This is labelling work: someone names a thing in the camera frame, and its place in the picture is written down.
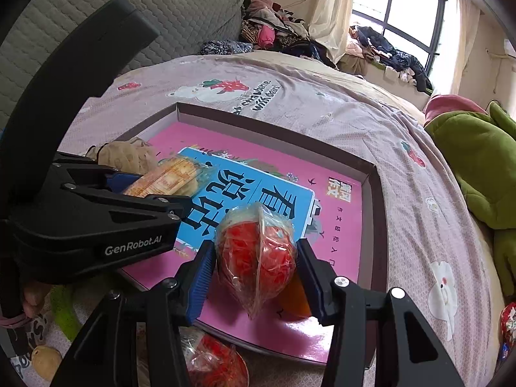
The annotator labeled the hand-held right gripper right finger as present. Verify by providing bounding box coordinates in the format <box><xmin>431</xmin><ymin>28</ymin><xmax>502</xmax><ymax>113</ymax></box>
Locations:
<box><xmin>296</xmin><ymin>238</ymin><xmax>466</xmax><ymax>387</ymax></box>

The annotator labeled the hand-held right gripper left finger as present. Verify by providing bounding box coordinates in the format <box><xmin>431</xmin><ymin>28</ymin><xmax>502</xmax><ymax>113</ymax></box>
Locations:
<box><xmin>60</xmin><ymin>242</ymin><xmax>218</xmax><ymax>387</ymax></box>

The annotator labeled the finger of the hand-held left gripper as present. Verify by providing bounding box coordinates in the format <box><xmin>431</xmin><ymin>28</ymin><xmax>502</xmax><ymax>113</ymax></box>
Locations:
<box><xmin>60</xmin><ymin>183</ymin><xmax>193</xmax><ymax>223</ymax></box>
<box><xmin>53</xmin><ymin>151</ymin><xmax>143</xmax><ymax>193</ymax></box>

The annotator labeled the tangerine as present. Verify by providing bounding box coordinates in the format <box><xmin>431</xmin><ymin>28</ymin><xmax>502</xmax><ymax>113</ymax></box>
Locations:
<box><xmin>278</xmin><ymin>273</ymin><xmax>313</xmax><ymax>319</ymax></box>

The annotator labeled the beige hair scrunchie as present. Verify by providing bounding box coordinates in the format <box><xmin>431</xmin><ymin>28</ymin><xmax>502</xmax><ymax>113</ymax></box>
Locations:
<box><xmin>84</xmin><ymin>137</ymin><xmax>162</xmax><ymax>179</ymax></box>

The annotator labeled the yellow wafer packet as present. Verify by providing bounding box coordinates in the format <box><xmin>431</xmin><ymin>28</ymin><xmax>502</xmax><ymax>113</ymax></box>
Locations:
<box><xmin>121</xmin><ymin>157</ymin><xmax>211</xmax><ymax>201</ymax></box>

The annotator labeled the bag of red rubber bands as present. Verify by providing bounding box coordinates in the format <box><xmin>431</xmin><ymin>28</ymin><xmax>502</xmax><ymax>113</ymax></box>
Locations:
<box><xmin>213</xmin><ymin>203</ymin><xmax>300</xmax><ymax>319</ymax></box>
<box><xmin>179</xmin><ymin>326</ymin><xmax>249</xmax><ymax>387</ymax></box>

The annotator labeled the green hair scrunchie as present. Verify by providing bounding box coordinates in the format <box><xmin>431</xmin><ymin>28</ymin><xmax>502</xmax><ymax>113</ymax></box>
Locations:
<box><xmin>49</xmin><ymin>284</ymin><xmax>82</xmax><ymax>341</ymax></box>

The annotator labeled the grey cardboard box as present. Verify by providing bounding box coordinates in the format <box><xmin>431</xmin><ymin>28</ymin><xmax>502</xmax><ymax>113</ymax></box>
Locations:
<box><xmin>58</xmin><ymin>103</ymin><xmax>390</xmax><ymax>372</ymax></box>

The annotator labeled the person's left hand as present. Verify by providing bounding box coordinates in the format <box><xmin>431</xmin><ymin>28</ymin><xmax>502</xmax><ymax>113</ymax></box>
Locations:
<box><xmin>22</xmin><ymin>281</ymin><xmax>52</xmax><ymax>318</ymax></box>

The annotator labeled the yellowish round fruit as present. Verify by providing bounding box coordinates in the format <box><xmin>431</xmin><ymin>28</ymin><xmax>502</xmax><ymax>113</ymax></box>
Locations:
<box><xmin>31</xmin><ymin>344</ymin><xmax>64</xmax><ymax>382</ymax></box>

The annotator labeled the dark floral cloth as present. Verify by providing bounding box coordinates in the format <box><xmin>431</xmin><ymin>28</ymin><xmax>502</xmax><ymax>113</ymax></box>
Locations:
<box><xmin>200</xmin><ymin>39</ymin><xmax>253</xmax><ymax>56</ymax></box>

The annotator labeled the grey quilted headboard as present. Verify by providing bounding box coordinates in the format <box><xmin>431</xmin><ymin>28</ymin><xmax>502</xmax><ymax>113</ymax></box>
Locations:
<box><xmin>0</xmin><ymin>0</ymin><xmax>245</xmax><ymax>124</ymax></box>

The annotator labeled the red white candy packet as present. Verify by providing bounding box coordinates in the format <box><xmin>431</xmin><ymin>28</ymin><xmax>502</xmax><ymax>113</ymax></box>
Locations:
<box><xmin>499</xmin><ymin>302</ymin><xmax>516</xmax><ymax>349</ymax></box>

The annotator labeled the green blanket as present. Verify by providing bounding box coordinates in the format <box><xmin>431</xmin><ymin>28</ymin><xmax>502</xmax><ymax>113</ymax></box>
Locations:
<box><xmin>423</xmin><ymin>103</ymin><xmax>516</xmax><ymax>300</ymax></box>

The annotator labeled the pink pillow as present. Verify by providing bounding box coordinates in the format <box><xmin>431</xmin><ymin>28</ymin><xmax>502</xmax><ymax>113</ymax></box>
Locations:
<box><xmin>423</xmin><ymin>94</ymin><xmax>487</xmax><ymax>128</ymax></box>

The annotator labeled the pile of dark clothes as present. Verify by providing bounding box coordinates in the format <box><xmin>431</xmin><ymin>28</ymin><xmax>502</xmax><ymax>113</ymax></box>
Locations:
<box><xmin>348</xmin><ymin>25</ymin><xmax>435</xmax><ymax>92</ymax></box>

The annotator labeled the cream curtain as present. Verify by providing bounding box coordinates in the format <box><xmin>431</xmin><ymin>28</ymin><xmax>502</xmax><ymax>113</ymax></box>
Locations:
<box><xmin>308</xmin><ymin>0</ymin><xmax>356</xmax><ymax>52</ymax></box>
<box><xmin>447</xmin><ymin>0</ymin><xmax>483</xmax><ymax>98</ymax></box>

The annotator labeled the black framed window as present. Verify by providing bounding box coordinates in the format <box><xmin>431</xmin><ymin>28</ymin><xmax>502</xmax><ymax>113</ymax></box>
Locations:
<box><xmin>351</xmin><ymin>0</ymin><xmax>450</xmax><ymax>97</ymax></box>

